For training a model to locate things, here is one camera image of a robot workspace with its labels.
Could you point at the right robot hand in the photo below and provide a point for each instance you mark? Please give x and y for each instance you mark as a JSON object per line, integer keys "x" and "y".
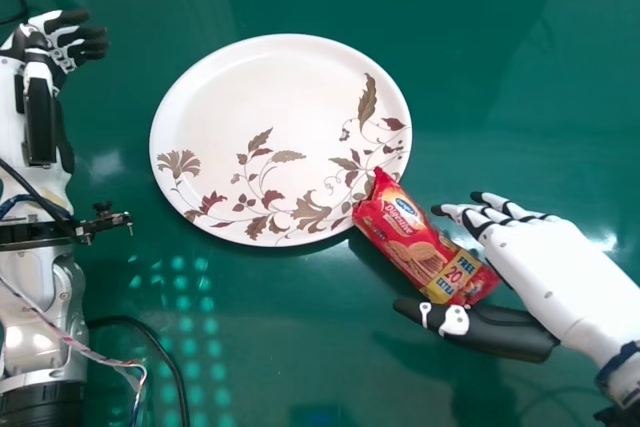
{"x": 550, "y": 272}

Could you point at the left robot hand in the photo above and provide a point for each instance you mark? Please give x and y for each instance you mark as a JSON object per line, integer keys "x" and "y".
{"x": 40, "y": 122}

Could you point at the red biscuit packet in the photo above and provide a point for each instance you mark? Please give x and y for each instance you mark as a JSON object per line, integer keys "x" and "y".
{"x": 400, "y": 232}

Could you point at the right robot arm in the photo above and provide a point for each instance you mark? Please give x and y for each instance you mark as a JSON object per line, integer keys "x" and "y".
{"x": 625, "y": 421}

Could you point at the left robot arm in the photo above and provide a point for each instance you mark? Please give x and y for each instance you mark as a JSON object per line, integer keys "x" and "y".
{"x": 35, "y": 347}

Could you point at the plate with brown leaf pattern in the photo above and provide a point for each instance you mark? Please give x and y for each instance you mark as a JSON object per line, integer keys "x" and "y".
{"x": 280, "y": 112}

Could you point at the black wrist clamp bracket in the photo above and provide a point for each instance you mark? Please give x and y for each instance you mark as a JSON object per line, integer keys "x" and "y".
{"x": 105, "y": 221}

